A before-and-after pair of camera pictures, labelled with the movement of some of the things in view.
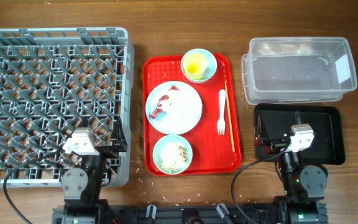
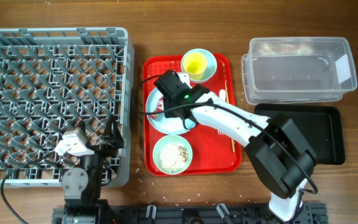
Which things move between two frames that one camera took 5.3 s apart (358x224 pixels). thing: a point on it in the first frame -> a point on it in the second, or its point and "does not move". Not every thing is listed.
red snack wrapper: (158, 110) does not move
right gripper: (274, 145) -> (167, 104)
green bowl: (173, 154) does not move
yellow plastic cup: (194, 63) does not move
